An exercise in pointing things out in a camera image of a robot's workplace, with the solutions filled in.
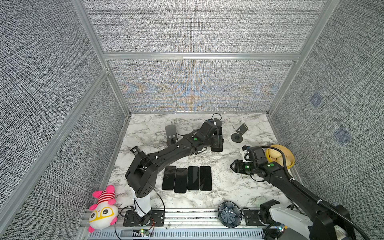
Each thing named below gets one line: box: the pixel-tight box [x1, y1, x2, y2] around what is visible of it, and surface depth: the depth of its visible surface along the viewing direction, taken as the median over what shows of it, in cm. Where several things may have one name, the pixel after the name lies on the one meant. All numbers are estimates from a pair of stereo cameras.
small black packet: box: [130, 145, 140, 156], surface depth 99 cm
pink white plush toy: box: [88, 184, 119, 233], surface depth 71 cm
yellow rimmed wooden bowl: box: [265, 144, 295, 170], surface depth 92 cm
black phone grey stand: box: [174, 168, 188, 194], surface depth 87 cm
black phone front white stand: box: [161, 165, 177, 190], surface depth 87 cm
